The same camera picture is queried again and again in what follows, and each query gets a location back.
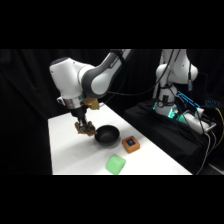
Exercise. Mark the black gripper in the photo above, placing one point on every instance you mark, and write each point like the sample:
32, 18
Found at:
78, 112

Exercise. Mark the brown tiger plush toy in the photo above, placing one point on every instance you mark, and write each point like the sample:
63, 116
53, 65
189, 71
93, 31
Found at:
86, 130

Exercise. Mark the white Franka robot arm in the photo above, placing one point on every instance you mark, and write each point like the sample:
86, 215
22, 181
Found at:
96, 78

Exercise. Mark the black bowl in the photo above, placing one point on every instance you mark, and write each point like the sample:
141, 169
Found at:
107, 135

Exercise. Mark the green foam block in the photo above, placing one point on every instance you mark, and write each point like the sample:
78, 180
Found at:
115, 164

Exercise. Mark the orange block with blue centre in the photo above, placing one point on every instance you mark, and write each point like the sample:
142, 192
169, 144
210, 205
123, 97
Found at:
130, 144

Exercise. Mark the black robot stand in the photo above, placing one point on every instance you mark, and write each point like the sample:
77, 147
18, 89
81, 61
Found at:
166, 136

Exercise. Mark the blue lit device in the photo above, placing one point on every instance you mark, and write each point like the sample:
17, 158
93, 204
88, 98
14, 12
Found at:
188, 99

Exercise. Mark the white power strip box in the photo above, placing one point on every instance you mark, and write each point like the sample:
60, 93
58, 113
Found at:
200, 122

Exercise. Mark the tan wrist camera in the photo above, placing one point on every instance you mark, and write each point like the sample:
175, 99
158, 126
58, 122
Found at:
91, 103

